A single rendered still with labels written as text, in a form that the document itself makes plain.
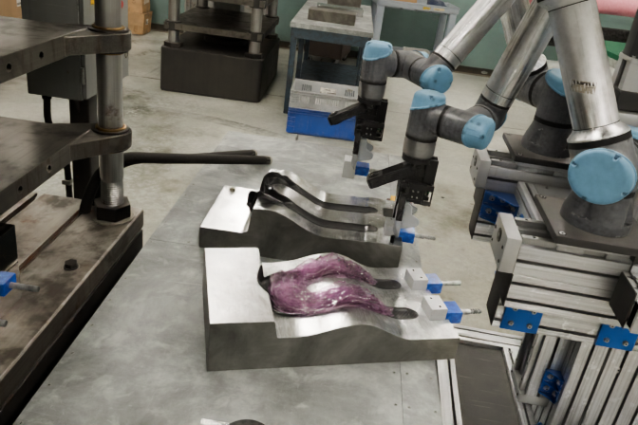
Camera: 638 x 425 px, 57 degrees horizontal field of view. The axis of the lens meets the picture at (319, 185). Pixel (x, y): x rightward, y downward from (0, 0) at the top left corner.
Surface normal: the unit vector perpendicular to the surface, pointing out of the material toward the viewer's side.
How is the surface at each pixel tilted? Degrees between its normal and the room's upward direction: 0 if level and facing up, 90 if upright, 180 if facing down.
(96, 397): 0
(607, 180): 97
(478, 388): 0
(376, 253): 90
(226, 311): 0
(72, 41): 90
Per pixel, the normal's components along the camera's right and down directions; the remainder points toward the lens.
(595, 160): -0.54, 0.39
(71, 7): -0.09, 0.40
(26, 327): 0.12, -0.91
